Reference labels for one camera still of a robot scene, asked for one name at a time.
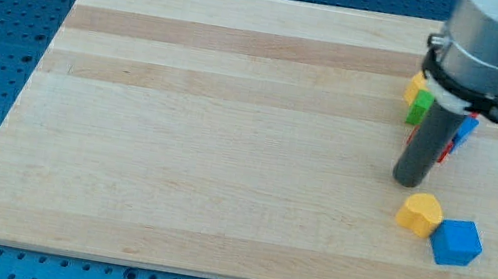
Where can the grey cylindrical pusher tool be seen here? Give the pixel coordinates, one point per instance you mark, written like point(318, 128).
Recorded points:
point(424, 149)

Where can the green block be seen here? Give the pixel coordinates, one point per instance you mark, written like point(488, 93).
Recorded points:
point(419, 107)

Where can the blue cube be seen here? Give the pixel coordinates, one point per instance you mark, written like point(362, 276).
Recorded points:
point(456, 242)

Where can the yellow block behind arm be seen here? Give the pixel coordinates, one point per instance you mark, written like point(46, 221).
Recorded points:
point(417, 83)

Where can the red block behind tool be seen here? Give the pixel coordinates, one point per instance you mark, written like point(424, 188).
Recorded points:
point(447, 150)

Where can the blue block behind tool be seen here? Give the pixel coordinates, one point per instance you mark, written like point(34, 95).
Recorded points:
point(464, 131)

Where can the yellow heart block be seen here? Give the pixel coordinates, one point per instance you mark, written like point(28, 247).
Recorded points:
point(421, 213)

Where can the wooden board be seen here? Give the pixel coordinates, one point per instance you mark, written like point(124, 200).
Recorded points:
point(232, 139)

